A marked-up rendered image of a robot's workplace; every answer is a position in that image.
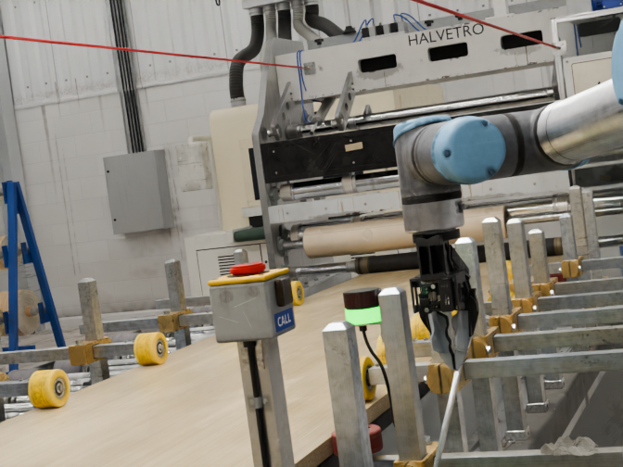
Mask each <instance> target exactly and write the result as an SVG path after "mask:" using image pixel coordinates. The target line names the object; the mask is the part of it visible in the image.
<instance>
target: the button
mask: <svg viewBox="0 0 623 467"><path fill-rule="evenodd" d="M265 269H266V266H265V264H263V262H251V263H245V264H239V265H235V266H232V268H231V269H230V273H231V274H233V275H234V276H237V275H247V274H253V273H259V272H263V271H264V270H265Z"/></svg>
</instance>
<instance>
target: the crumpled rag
mask: <svg viewBox="0 0 623 467"><path fill-rule="evenodd" d="M595 446H597V447H598V446H599V445H596V444H595V443H594V442H593V441H592V440H591V439H590V438H588V437H581V436H579V437H578V438H577V439H575V440H572V439H571V438H570V437H569V436H568V435H567V436H566V437H559V438H558V439H557V441H556V443H555V444H553V443H550V444H544V445H543V446H542V447H541V448H540V453H541V454H542V453H544V454H545V455H546V454H548V455H549V454H553V455H554V456H555V455H556V456H557V455H558V456H560V454H561V455H563V454H564V455H565V454H568V455H576V456H577V455H579V456H583V455H585V456H588V455H589V456H590V455H591V454H593V453H595V452H599V451H600V450H598V449H596V448H595Z"/></svg>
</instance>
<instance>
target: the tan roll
mask: <svg viewBox="0 0 623 467"><path fill-rule="evenodd" d="M565 213H569V214H571V215H572V213H571V210H563V211H555V212H546V213H538V214H529V215H521V216H512V217H506V207H505V206H497V207H488V208H473V209H465V210H464V226H462V227H457V228H456V229H460V236H461V237H460V238H462V237H472V238H474V239H475V240H476V241H484V239H483V232H482V224H481V223H482V221H483V220H485V219H486V218H488V217H497V218H499V219H500V220H501V221H502V235H503V239H504V238H508V235H507V228H506V223H507V222H508V221H509V220H510V219H517V218H519V219H521V220H522V221H524V224H532V223H542V222H550V221H559V217H560V216H561V215H562V214H565ZM413 234H414V233H406V232H405V228H404V221H403V217H398V218H391V219H383V220H374V221H358V222H351V223H342V224H334V225H326V226H317V227H310V228H306V229H305V231H304V234H303V239H301V240H293V241H285V242H284V243H283V247H284V250H289V249H298V248H304V250H305V253H306V255H307V257H308V258H310V259H316V258H324V257H333V256H343V255H351V254H361V253H370V252H379V251H388V250H397V249H406V248H415V247H416V244H414V243H413Z"/></svg>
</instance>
